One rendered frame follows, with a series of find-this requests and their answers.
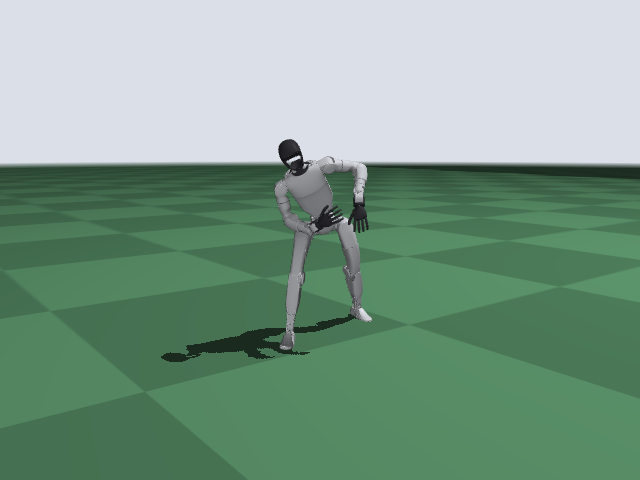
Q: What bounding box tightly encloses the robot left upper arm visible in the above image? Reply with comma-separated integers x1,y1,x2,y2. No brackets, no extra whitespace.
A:
316,156,367,177

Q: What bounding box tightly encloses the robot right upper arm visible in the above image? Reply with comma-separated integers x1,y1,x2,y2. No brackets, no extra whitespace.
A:
274,178,299,221

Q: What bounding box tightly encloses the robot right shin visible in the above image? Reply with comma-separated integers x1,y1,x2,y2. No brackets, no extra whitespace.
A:
285,273,302,336

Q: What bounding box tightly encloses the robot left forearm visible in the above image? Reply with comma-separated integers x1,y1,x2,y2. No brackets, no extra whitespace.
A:
353,163,368,203

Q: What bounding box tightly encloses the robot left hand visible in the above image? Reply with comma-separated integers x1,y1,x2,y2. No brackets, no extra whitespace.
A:
348,196,369,233

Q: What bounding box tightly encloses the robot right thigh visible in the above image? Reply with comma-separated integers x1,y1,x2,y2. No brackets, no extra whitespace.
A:
290,221,314,287

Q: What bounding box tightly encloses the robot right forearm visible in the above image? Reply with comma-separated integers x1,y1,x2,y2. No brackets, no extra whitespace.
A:
284,218,319,235

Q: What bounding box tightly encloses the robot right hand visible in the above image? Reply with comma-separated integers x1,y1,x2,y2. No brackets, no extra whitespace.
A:
310,205,344,232

